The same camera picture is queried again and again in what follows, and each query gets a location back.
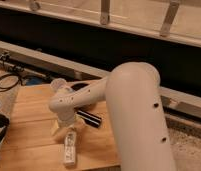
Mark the blue object behind table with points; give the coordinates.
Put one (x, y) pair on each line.
(33, 81)

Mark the translucent plastic cup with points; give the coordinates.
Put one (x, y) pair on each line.
(57, 84)

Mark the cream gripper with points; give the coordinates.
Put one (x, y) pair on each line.
(59, 131)

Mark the black round bowl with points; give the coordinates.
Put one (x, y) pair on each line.
(78, 86)

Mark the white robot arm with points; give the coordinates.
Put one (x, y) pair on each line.
(131, 93)

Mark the white plastic bottle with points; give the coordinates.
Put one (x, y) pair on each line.
(70, 149)

